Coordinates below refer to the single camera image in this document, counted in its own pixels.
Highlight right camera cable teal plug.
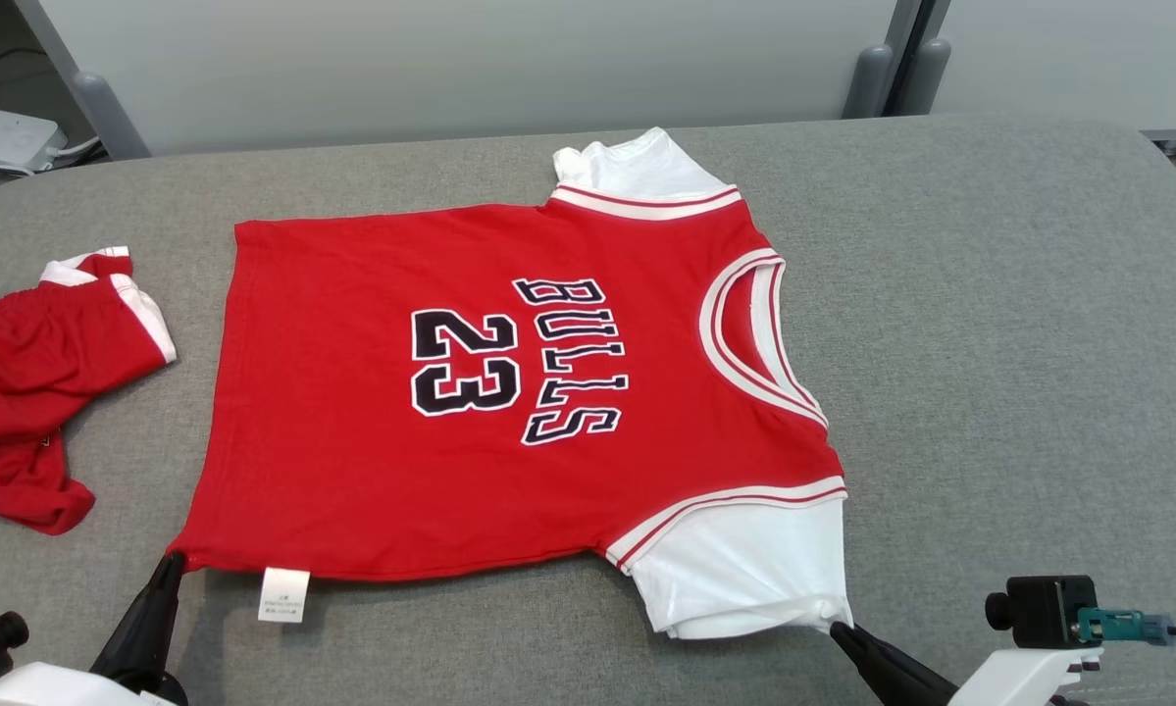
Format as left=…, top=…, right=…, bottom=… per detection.
left=1075, top=607, right=1176, bottom=646

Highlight white power strip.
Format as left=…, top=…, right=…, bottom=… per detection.
left=0, top=105, right=68, bottom=175

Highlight red Bulls 23 jersey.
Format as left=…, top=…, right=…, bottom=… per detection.
left=168, top=126, right=856, bottom=642

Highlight wide white partition panel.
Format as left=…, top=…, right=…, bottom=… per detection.
left=14, top=0, right=927, bottom=161

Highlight red shorts with white trim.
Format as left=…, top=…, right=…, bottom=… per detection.
left=0, top=245, right=179, bottom=537

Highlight white cable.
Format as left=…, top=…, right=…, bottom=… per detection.
left=32, top=135, right=105, bottom=174

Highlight black cable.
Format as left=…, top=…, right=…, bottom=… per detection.
left=0, top=46, right=47, bottom=87

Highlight white partition panel grey frame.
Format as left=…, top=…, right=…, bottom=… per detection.
left=896, top=0, right=1176, bottom=158

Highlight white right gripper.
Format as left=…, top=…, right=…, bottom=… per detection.
left=829, top=620, right=1104, bottom=706

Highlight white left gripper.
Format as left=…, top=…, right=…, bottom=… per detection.
left=0, top=551, right=189, bottom=706

